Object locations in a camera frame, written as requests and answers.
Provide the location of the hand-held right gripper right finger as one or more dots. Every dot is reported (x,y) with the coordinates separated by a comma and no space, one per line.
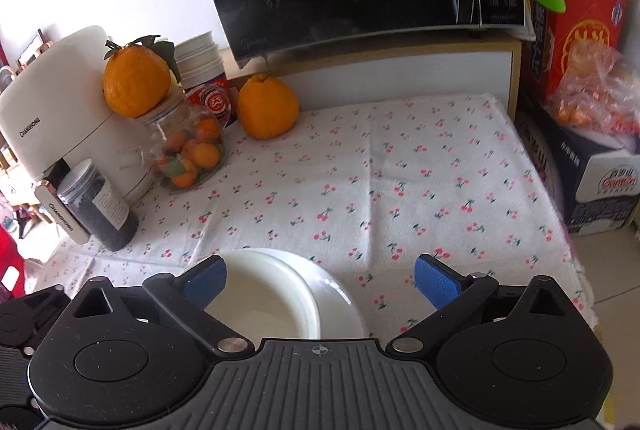
(437,282)

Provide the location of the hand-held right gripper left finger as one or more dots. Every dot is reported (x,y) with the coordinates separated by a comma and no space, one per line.
(205,282)

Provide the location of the cream bowl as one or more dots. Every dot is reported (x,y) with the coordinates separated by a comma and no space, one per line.
(265,300)

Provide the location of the white plate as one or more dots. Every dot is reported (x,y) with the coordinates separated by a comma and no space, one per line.
(340,310)

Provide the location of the red plastic object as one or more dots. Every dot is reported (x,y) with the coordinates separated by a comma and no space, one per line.
(10,260)

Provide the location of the cherry print tablecloth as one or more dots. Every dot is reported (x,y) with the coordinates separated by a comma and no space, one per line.
(400,190)

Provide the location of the clear jar of dark contents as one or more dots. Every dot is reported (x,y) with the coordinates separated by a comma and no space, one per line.
(100,205)

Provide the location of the glass jar of small oranges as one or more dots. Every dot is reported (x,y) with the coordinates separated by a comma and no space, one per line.
(192,149)

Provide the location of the large orange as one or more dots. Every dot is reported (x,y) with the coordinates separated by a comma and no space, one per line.
(267,107)

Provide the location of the dark water carton box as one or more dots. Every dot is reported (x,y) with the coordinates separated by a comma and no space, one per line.
(595,180)

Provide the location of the leafy orange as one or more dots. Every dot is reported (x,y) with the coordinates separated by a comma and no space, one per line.
(135,82)

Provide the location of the white wood-trimmed cabinet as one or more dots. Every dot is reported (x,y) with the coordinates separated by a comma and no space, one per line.
(400,69)

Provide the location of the stack of white paper cups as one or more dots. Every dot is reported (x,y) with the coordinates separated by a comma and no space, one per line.
(197,59)

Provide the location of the white air fryer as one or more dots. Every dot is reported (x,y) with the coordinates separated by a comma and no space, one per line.
(55,109)

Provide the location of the plastic bag of oranges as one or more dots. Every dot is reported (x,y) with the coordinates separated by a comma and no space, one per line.
(595,94)

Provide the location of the red cardboard box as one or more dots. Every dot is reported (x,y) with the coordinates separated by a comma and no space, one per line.
(585,14)

